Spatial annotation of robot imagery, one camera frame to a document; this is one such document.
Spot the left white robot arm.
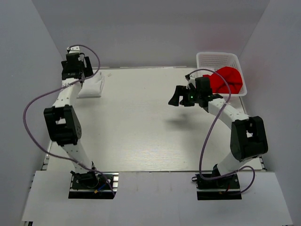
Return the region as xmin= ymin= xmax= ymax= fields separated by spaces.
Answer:
xmin=43 ymin=50 xmax=99 ymax=188

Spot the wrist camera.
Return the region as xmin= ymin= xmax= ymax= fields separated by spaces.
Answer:
xmin=185 ymin=74 xmax=196 ymax=89
xmin=66 ymin=46 xmax=80 ymax=54

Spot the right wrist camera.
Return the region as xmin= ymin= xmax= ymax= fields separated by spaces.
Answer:
xmin=185 ymin=74 xmax=196 ymax=89

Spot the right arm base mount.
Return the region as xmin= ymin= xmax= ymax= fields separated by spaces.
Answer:
xmin=191 ymin=174 xmax=242 ymax=201

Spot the white t-shirt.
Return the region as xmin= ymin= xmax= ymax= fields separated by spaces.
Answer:
xmin=77 ymin=72 xmax=104 ymax=98

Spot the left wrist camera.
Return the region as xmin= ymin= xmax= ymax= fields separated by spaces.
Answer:
xmin=66 ymin=46 xmax=80 ymax=54

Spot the red t-shirt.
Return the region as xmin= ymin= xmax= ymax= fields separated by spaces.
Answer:
xmin=203 ymin=66 xmax=243 ymax=94

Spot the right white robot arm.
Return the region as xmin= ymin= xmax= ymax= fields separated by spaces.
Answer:
xmin=168 ymin=77 xmax=268 ymax=188

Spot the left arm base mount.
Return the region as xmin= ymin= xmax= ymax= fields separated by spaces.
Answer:
xmin=68 ymin=171 xmax=119 ymax=200

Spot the white plastic basket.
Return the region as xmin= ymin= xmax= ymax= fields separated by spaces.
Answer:
xmin=193 ymin=52 xmax=247 ymax=97

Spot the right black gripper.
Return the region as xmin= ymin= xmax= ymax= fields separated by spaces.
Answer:
xmin=169 ymin=86 xmax=201 ymax=107

